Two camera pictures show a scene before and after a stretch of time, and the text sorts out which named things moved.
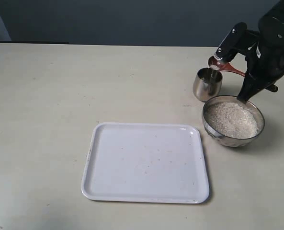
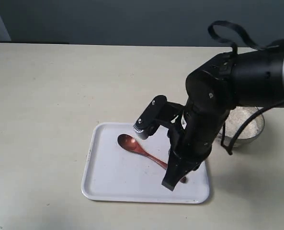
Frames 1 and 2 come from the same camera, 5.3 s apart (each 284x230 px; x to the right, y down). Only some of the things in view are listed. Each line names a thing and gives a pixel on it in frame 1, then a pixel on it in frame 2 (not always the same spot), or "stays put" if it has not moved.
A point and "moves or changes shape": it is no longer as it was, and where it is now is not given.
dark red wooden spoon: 212,60 moves or changes shape
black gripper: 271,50 → 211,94
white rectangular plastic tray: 145,162 stays put
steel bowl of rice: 231,121 stays put
